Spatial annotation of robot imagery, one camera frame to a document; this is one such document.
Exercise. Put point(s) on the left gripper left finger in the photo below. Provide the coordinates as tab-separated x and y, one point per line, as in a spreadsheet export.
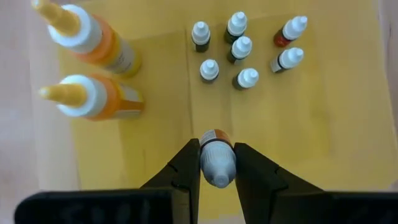
186	180

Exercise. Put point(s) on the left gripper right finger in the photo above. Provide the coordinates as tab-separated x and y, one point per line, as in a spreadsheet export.
255	180

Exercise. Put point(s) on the small orange coloring bottle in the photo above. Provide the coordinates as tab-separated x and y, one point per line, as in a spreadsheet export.
217	161

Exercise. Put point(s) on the small dark coloring bottle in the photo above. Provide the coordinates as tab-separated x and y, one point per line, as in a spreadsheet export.
209	70
200	35
287	59
241	48
247	78
237	26

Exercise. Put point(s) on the large orange yellow-tipped bottle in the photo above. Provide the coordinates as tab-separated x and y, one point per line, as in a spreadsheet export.
93	96
87	34

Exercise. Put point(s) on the small red coloring bottle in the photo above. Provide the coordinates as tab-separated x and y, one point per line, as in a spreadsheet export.
293	29

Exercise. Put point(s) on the yellow translucent plastic bin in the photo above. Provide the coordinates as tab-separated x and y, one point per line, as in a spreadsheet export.
311	124

